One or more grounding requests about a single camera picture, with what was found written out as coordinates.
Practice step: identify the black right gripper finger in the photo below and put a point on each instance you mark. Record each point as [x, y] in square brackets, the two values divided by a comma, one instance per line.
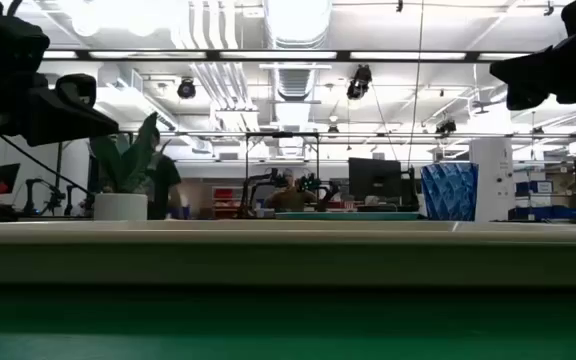
[528, 70]
[525, 100]

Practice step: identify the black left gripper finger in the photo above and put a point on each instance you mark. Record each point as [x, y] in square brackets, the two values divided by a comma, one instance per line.
[68, 122]

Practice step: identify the blue faceted cup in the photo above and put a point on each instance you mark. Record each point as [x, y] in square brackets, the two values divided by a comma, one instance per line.
[449, 192]

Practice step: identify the teal plastic plate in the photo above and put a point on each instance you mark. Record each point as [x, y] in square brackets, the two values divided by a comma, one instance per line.
[348, 216]

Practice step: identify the green leafy plant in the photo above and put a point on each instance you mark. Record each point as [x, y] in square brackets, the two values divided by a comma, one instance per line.
[128, 160]

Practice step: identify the small black monitor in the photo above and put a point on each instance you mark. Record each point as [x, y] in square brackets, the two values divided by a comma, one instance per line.
[4, 176]

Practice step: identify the white column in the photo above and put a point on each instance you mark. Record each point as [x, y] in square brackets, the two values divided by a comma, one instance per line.
[492, 180]

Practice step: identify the white plant pot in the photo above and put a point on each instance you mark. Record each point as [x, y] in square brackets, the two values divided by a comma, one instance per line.
[120, 206]

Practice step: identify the blue storage bins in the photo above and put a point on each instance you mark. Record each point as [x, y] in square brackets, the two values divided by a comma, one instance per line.
[543, 200]

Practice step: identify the person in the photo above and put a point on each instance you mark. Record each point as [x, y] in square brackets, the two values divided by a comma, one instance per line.
[290, 199]
[165, 185]

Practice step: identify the red storage bin shelf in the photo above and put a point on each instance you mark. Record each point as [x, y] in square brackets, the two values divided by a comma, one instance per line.
[225, 200]

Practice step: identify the black background robot arms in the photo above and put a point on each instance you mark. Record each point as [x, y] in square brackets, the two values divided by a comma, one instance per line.
[263, 182]

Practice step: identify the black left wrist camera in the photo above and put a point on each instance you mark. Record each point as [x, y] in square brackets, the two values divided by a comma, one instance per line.
[75, 90]

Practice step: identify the black ceiling-mounted camera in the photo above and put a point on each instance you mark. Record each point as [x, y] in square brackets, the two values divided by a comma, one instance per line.
[186, 88]
[445, 127]
[359, 82]

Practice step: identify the black background rig frame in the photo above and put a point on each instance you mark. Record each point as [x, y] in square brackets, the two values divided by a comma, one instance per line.
[282, 135]

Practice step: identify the black aluminium table frame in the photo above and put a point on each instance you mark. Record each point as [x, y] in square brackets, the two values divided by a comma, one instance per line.
[288, 55]

